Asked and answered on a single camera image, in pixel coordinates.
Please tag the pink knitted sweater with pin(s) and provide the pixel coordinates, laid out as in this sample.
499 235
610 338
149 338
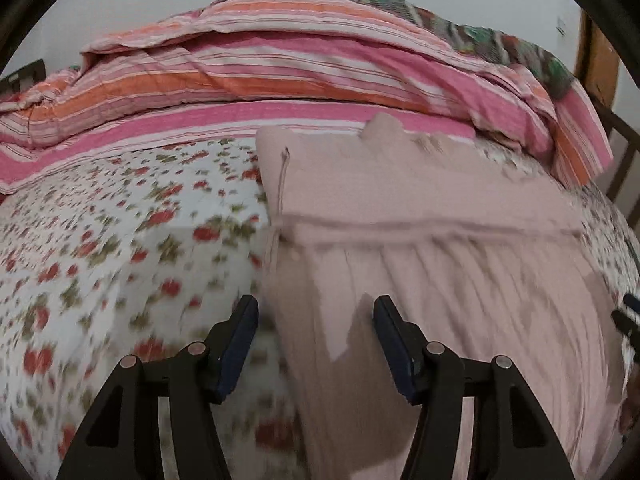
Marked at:
440 240

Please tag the floral bed sheet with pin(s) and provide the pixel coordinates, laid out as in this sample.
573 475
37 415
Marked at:
115 240

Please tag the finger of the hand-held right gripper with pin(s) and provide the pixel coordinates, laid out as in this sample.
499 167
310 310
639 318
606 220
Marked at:
632 302
626 324

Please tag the pink orange striped quilt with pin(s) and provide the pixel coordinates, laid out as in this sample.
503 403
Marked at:
280 75

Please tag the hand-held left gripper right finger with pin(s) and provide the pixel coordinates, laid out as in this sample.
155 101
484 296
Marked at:
395 355

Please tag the green brown patterned blanket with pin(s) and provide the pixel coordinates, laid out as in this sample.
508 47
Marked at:
470 35

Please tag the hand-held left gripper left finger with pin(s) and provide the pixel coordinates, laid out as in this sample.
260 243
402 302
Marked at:
235 360

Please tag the wooden door frame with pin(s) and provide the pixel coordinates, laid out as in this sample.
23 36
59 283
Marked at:
597 60

